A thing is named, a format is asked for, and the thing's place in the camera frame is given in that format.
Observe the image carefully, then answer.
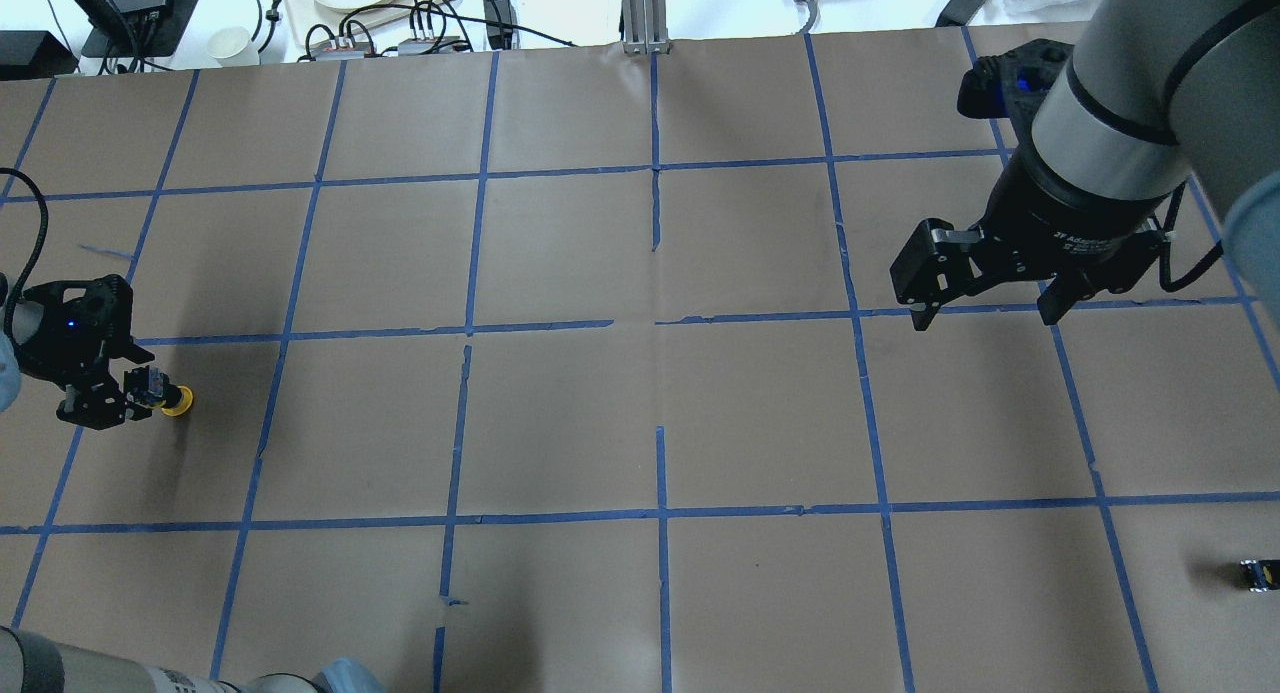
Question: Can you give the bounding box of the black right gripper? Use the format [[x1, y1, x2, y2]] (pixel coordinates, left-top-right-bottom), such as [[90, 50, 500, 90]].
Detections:
[[890, 38, 1171, 332]]

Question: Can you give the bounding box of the black power adapter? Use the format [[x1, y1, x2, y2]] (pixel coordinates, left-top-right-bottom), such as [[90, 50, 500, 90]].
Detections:
[[934, 0, 988, 28]]

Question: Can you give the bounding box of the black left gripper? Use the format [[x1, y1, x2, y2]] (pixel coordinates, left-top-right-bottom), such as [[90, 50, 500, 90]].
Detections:
[[8, 274, 155, 430]]

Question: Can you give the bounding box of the black monitor stand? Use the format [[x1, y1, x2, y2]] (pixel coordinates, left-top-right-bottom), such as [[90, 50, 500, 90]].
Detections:
[[72, 0, 200, 60]]

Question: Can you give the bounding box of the white paper cup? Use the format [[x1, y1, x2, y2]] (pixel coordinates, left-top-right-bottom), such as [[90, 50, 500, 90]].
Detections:
[[206, 26, 260, 68]]

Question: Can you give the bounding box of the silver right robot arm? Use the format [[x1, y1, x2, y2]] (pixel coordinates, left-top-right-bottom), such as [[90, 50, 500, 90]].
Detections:
[[890, 0, 1279, 330]]

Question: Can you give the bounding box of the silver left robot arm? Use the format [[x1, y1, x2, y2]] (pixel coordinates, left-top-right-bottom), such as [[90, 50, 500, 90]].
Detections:
[[3, 274, 383, 692]]

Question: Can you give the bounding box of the green push button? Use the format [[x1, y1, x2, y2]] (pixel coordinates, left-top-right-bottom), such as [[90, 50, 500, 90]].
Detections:
[[1239, 558, 1280, 592]]

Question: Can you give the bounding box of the black box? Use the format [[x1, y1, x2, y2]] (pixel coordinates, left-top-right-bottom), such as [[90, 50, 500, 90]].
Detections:
[[1, 29, 79, 82]]

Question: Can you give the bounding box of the yellow push button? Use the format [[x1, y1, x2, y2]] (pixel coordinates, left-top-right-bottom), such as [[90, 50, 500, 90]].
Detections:
[[123, 366, 195, 420]]

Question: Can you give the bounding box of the aluminium frame post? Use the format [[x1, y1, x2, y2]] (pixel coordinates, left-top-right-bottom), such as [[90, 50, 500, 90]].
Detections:
[[620, 0, 671, 56]]

